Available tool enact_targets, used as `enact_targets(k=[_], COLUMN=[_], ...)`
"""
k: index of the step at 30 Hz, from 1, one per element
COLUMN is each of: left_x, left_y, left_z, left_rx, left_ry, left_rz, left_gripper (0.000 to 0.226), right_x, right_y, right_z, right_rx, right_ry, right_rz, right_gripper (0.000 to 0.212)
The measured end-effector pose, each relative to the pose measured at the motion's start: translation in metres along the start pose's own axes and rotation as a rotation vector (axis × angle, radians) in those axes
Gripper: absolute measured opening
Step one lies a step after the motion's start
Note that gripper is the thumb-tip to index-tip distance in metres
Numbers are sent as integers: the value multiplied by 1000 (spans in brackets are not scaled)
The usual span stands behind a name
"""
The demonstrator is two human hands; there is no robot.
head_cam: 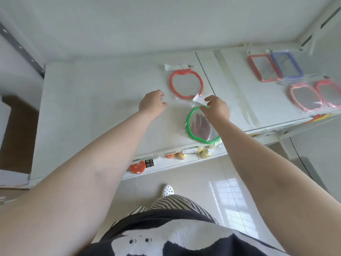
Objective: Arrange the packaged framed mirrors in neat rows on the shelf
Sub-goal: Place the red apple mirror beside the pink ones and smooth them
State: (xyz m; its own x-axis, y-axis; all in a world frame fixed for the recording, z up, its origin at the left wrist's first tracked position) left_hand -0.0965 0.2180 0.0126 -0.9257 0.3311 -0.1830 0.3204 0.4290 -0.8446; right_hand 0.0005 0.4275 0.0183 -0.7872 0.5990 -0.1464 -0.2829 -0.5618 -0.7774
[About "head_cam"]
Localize green apple-shaped mirror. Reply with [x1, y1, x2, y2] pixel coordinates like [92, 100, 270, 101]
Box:
[184, 94, 223, 146]

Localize white shelf upright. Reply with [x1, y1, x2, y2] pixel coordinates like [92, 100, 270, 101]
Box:
[298, 0, 341, 56]

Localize striped trousers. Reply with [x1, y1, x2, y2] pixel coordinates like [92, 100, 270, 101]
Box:
[111, 194, 219, 228]

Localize blue rectangular mirror in bag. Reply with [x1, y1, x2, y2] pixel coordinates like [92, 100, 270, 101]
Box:
[271, 51, 305, 80]

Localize yellow and red shelf label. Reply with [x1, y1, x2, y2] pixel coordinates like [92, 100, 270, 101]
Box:
[303, 113, 332, 124]

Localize red rectangular mirror in bag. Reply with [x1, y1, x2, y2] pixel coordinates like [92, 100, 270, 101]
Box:
[248, 53, 283, 82]

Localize light pink apple-shaped mirror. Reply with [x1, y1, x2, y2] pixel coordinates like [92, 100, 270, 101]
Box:
[289, 83, 324, 113]

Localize white cardboard box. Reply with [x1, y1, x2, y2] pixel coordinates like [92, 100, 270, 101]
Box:
[0, 169, 30, 189]

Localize grey perforated shelf upright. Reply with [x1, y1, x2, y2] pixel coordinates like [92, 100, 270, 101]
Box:
[0, 22, 45, 79]

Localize person's right hand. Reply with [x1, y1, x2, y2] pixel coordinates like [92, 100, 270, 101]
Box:
[199, 95, 230, 124]

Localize deep pink apple-shaped mirror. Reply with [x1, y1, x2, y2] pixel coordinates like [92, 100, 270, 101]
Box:
[315, 79, 341, 109]

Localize orange-red apple-shaped mirror in bag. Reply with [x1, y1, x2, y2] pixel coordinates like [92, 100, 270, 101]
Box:
[164, 63, 204, 100]

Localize person's left hand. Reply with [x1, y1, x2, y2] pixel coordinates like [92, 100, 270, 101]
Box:
[139, 90, 168, 121]

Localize orange round ribbed item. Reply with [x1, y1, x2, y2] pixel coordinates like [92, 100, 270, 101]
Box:
[130, 161, 147, 175]

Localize black and white shirt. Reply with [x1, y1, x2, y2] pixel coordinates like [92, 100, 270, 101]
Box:
[82, 209, 291, 256]

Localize white dotted shoe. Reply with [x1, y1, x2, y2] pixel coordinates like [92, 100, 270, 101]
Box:
[160, 184, 175, 198]

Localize person's right forearm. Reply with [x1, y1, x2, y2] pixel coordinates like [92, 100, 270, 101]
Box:
[210, 119, 341, 256]

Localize person's left forearm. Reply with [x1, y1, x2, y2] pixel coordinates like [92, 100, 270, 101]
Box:
[0, 110, 156, 256]

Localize pale yellow toy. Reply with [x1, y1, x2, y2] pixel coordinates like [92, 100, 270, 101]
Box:
[198, 146, 213, 159]

